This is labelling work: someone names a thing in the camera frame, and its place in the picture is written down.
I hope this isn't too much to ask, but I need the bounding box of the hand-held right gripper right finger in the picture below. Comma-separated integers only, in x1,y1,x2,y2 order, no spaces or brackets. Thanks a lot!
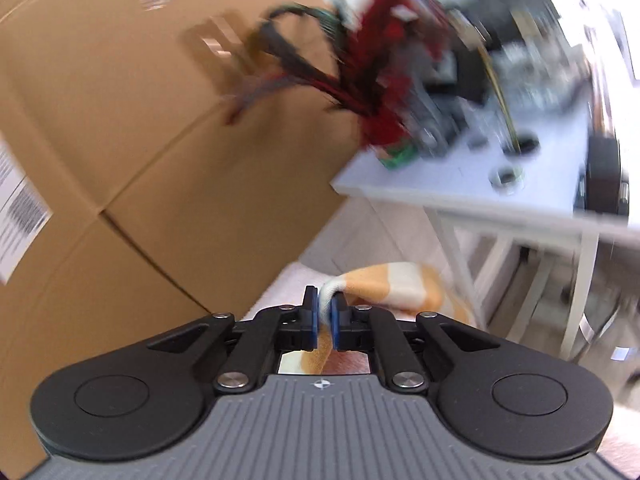
330,291,502,394

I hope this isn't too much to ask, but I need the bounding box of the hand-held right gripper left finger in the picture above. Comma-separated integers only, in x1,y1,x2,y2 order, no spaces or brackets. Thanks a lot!
146,285,320,394

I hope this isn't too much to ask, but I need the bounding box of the orange white striped shirt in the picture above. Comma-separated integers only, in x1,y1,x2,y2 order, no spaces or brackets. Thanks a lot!
277,260,476,376

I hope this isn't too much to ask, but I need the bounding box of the pink fluffy blanket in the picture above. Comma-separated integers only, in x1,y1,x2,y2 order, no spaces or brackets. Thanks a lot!
240,259,640,480

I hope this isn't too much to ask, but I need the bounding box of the white table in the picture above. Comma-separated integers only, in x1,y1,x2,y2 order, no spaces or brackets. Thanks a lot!
330,102,640,363

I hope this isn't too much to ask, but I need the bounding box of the small round dish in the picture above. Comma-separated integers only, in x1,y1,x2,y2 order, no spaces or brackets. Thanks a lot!
489,165,523,191

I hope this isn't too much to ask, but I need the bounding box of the dark grey equipment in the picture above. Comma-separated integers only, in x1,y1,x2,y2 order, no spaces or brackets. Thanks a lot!
410,35,501,158

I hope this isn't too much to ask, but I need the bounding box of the large cardboard box white label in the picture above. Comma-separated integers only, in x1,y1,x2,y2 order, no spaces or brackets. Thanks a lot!
0,110,241,480

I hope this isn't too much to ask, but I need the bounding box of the red-leaf plant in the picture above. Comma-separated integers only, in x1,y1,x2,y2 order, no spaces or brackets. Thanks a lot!
225,0,453,158

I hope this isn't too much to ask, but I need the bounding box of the cardboard box with clear tape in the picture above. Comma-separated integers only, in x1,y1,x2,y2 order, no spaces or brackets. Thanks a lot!
0,0,373,313

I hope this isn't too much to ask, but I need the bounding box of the black rectangular device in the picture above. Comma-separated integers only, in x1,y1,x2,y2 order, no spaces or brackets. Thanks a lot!
582,132,628,218

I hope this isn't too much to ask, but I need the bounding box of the yellow cable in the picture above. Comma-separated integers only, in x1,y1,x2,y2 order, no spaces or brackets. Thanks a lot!
477,42,523,153

